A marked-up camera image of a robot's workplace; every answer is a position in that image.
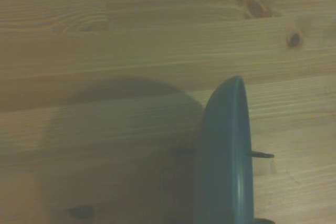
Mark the teal round plate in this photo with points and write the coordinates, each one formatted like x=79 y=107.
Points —
x=223 y=155

